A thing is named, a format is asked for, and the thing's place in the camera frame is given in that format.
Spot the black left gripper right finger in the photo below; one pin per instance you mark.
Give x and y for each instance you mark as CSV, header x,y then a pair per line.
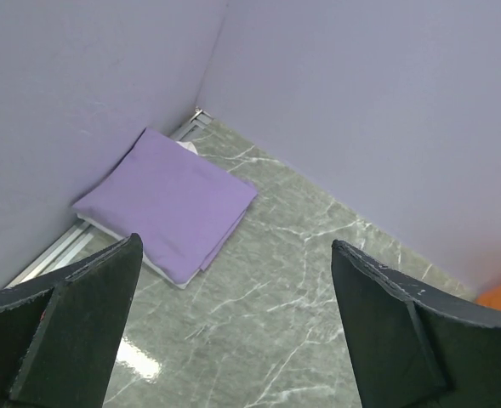
x,y
411,344

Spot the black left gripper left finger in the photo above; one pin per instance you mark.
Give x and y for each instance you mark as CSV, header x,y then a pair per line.
x,y
60,332

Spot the folded purple t shirt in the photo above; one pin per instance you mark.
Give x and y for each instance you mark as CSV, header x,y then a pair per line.
x,y
183,207

